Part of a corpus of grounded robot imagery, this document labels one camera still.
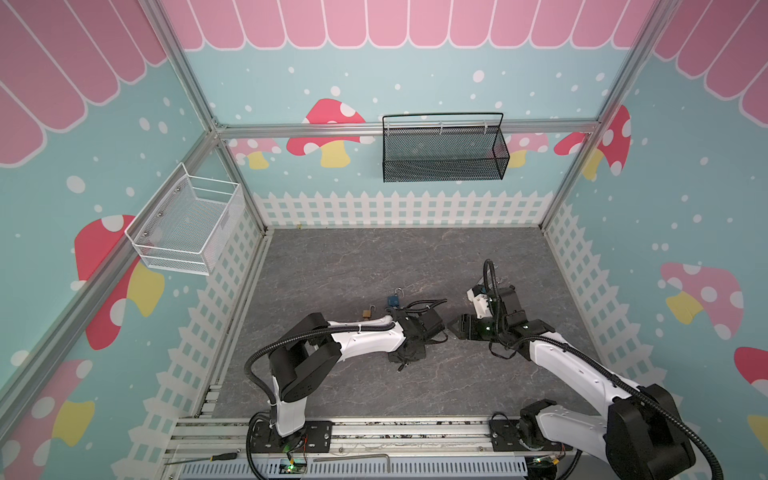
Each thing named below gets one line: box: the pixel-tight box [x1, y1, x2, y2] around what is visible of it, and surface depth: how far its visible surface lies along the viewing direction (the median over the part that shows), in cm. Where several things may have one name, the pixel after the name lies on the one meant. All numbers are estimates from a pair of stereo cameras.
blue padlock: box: [387, 287, 405, 307], surface depth 101 cm
